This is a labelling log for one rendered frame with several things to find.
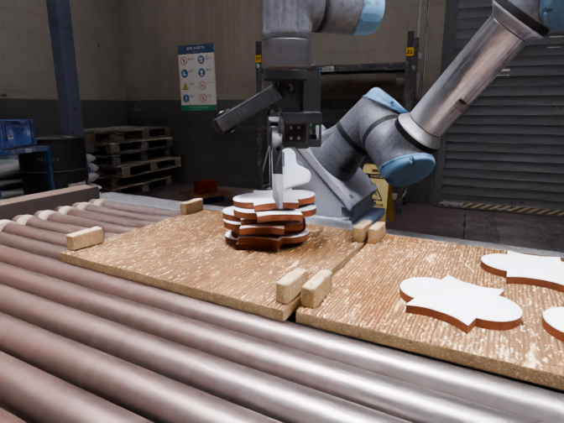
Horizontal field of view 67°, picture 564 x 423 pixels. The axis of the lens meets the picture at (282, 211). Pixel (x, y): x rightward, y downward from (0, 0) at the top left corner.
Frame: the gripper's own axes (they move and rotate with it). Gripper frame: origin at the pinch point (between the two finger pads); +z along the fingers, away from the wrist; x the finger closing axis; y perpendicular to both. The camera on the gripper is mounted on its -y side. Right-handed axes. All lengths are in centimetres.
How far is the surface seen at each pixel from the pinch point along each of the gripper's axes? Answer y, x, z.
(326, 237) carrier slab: 9.4, 3.0, 8.1
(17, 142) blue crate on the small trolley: -180, 268, 12
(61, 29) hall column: -187, 393, -88
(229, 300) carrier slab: -6.7, -20.3, 8.5
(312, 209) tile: 6.0, -3.6, 1.3
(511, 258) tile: 34.0, -13.1, 7.0
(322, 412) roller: 1.9, -39.1, 10.0
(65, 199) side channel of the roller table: -51, 41, 8
